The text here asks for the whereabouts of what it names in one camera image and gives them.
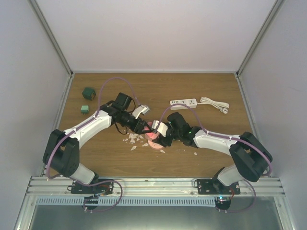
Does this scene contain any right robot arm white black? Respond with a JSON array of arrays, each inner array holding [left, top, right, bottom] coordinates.
[[152, 112, 272, 194]]

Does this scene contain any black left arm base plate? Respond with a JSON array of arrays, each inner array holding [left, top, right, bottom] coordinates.
[[67, 179, 114, 195]]

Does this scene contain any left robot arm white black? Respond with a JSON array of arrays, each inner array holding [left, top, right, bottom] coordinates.
[[43, 93, 151, 194]]

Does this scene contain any aluminium front rail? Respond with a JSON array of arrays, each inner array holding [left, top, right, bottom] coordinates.
[[26, 177, 285, 197]]

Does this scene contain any slotted grey cable duct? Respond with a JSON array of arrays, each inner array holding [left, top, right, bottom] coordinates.
[[36, 196, 215, 207]]

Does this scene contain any red pink charger plug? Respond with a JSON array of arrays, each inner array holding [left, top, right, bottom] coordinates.
[[143, 121, 158, 141]]

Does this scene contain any pink round socket tower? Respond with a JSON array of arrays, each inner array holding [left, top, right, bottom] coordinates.
[[145, 133, 164, 150]]

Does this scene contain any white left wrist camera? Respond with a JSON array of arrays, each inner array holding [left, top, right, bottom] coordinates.
[[131, 105, 150, 119]]

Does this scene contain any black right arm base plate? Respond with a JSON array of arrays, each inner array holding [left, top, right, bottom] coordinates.
[[193, 179, 241, 195]]

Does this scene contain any light green plug adapter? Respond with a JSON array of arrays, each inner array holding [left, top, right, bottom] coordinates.
[[81, 105, 90, 114]]

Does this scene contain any white power cord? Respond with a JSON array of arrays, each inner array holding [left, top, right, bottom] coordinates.
[[196, 96, 230, 115]]

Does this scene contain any dark green cube plug adapter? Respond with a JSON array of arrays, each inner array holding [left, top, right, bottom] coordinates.
[[82, 87, 96, 101]]

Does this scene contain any white power strip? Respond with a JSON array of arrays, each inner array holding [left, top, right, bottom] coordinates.
[[170, 98, 198, 110]]

